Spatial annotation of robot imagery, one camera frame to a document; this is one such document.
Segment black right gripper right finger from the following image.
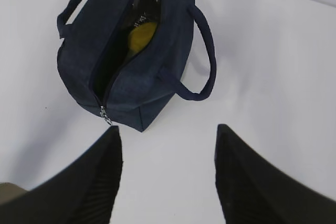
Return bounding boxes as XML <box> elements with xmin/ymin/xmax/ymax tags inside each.
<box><xmin>214</xmin><ymin>124</ymin><xmax>335</xmax><ymax>223</ymax></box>

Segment dark navy fabric lunch bag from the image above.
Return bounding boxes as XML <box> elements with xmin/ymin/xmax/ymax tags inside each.
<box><xmin>57</xmin><ymin>0</ymin><xmax>217</xmax><ymax>132</ymax></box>

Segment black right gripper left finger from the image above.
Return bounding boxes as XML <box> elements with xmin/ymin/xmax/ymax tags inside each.
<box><xmin>1</xmin><ymin>126</ymin><xmax>123</xmax><ymax>223</ymax></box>

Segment yellow lemon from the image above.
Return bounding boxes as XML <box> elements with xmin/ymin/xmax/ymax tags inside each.
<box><xmin>128</xmin><ymin>22</ymin><xmax>158</xmax><ymax>54</ymax></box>

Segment silver zipper pull ring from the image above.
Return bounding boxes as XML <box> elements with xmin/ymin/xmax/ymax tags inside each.
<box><xmin>99</xmin><ymin>105</ymin><xmax>113</xmax><ymax>126</ymax></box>

